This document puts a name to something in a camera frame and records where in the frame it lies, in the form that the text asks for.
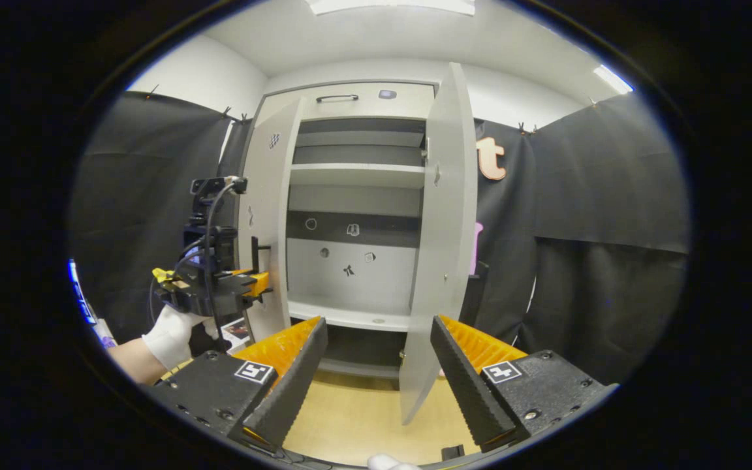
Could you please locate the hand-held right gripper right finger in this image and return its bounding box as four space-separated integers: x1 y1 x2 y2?
431 315 618 454

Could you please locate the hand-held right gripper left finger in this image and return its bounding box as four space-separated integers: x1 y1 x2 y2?
143 317 329 452

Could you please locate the black door handle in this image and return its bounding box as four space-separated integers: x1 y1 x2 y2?
251 236 272 275

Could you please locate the grey cabinet door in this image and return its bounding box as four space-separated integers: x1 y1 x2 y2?
399 62 479 425
238 98 305 343

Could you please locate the grey double-door shoe cabinet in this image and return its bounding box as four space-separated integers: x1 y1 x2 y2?
238 62 479 425

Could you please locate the light grey cabinet shelf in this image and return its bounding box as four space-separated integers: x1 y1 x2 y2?
287 299 413 334
289 163 426 191

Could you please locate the grey cabinet drawer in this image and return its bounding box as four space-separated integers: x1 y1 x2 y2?
262 82 437 121

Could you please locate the printed flat box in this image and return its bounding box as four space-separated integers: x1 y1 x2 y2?
221 317 253 353

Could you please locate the black backdrop cloth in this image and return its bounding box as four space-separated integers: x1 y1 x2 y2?
68 88 691 386

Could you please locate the row of backdrop clips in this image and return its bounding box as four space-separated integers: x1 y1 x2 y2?
148 84 597 134

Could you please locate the long ceiling light panel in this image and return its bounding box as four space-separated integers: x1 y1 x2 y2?
304 0 476 16

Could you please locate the small ceiling light panel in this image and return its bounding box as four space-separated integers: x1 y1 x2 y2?
593 63 635 95

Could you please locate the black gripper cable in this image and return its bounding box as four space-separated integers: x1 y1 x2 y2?
203 178 249 350

